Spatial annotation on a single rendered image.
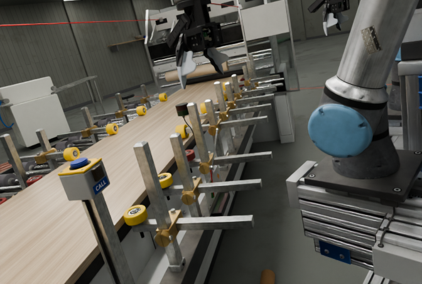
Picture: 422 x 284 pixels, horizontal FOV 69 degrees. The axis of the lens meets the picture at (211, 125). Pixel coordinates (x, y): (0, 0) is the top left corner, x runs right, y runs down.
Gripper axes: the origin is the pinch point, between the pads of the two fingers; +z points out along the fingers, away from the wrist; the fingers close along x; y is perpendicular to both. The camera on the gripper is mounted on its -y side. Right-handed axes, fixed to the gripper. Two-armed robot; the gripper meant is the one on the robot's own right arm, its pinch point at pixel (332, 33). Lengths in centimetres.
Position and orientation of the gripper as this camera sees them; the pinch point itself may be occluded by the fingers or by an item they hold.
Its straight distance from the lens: 153.3
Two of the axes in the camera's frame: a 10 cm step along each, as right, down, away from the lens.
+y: 7.1, 0.4, -7.0
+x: 6.7, -3.5, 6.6
